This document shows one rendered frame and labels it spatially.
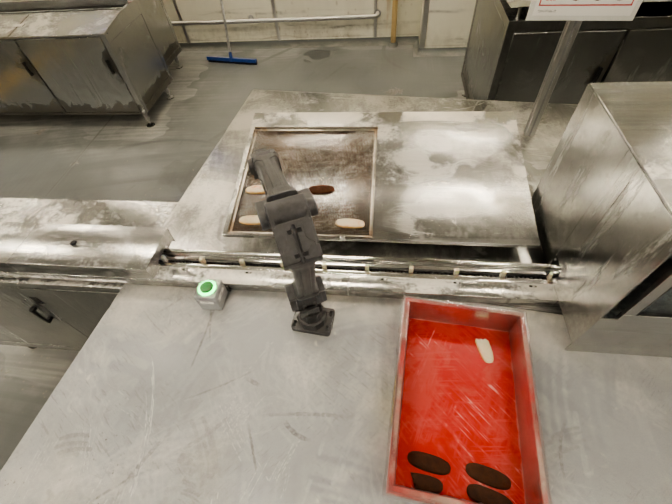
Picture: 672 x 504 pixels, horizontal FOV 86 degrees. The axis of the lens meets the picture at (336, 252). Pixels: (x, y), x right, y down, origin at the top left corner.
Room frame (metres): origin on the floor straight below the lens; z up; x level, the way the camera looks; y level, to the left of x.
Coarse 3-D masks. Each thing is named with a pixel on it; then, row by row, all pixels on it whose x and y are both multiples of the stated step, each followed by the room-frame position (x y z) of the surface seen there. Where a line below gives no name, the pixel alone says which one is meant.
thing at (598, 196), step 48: (624, 96) 0.77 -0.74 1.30; (576, 144) 0.77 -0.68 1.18; (624, 144) 0.61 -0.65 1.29; (576, 192) 0.66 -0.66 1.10; (624, 192) 0.52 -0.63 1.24; (576, 240) 0.55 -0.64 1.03; (624, 240) 0.44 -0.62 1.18; (576, 288) 0.45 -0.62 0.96; (624, 288) 0.35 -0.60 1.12; (576, 336) 0.35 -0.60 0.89; (624, 336) 0.32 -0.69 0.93
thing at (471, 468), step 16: (416, 464) 0.11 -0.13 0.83; (432, 464) 0.10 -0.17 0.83; (448, 464) 0.10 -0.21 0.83; (480, 464) 0.09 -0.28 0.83; (416, 480) 0.08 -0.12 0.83; (432, 480) 0.07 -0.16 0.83; (480, 480) 0.06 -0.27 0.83; (496, 480) 0.06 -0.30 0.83; (480, 496) 0.03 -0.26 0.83; (496, 496) 0.03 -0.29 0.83
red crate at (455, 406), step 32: (416, 320) 0.48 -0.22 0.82; (416, 352) 0.38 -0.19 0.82; (448, 352) 0.37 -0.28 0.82; (416, 384) 0.29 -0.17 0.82; (448, 384) 0.28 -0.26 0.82; (480, 384) 0.27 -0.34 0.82; (512, 384) 0.26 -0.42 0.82; (416, 416) 0.21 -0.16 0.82; (448, 416) 0.20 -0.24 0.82; (480, 416) 0.20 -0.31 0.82; (512, 416) 0.19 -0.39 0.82; (416, 448) 0.14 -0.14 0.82; (448, 448) 0.13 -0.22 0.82; (480, 448) 0.13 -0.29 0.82; (512, 448) 0.12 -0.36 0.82; (448, 480) 0.07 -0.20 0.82; (512, 480) 0.06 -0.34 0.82
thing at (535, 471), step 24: (408, 312) 0.45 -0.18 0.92; (432, 312) 0.47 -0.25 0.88; (456, 312) 0.45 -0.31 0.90; (480, 312) 0.43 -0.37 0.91; (504, 312) 0.42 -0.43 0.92; (528, 336) 0.35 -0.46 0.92; (528, 360) 0.29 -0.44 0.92; (528, 384) 0.23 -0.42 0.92; (528, 408) 0.19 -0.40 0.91; (528, 432) 0.14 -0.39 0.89; (528, 456) 0.09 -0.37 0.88; (384, 480) 0.08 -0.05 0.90; (528, 480) 0.05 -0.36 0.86
